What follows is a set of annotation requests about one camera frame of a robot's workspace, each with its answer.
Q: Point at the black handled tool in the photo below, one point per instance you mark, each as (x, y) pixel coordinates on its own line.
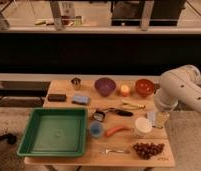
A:
(119, 112)

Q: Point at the black tape measure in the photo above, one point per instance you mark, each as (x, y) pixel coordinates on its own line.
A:
(99, 116)

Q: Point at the green plastic tray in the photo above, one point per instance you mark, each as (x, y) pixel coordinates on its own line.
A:
(54, 132)

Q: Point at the blue plastic cup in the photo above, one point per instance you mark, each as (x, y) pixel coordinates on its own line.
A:
(96, 129)

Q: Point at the wooden table board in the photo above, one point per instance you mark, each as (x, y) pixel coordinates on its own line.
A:
(123, 140)

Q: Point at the bunch of dark grapes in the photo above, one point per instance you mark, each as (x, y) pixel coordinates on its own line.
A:
(147, 150)

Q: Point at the black eraser block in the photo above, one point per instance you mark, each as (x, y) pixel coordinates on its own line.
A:
(56, 97)

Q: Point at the white round container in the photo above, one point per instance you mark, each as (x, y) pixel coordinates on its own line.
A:
(142, 126)

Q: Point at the black chair base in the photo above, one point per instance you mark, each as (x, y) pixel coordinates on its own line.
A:
(10, 138)

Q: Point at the blue sponge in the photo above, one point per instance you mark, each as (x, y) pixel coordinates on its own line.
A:
(80, 99)

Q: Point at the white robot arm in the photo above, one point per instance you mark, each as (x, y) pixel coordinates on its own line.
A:
(176, 85)

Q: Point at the small metal cup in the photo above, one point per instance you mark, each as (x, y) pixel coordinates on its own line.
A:
(76, 83)

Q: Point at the orange yellow ball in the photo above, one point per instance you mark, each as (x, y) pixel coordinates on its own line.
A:
(124, 90)

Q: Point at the orange carrot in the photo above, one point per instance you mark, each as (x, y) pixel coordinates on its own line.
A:
(115, 129)

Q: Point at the grey blue cloth pad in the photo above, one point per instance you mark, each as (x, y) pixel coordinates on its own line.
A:
(157, 119)

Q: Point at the purple bowl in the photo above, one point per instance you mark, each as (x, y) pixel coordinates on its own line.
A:
(105, 86)

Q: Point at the red bowl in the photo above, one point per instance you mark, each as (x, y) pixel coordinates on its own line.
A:
(144, 87)

